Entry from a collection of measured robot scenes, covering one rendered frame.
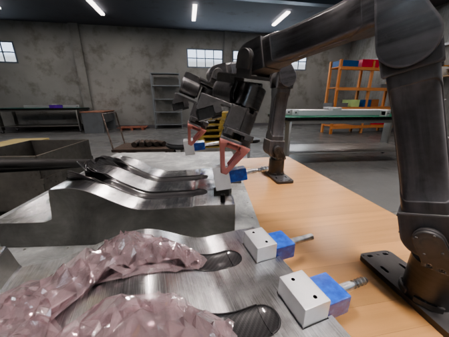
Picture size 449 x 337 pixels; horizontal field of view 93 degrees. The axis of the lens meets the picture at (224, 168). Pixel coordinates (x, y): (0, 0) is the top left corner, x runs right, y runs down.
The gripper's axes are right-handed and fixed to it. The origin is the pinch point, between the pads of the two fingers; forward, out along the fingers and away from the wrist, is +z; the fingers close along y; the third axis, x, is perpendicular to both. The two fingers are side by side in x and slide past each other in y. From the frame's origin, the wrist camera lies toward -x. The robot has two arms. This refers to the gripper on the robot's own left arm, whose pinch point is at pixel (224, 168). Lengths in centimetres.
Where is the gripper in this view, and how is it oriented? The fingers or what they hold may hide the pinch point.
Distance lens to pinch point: 50.2
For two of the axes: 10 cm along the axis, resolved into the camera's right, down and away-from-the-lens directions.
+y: 0.3, 1.7, -9.9
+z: -3.4, 9.3, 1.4
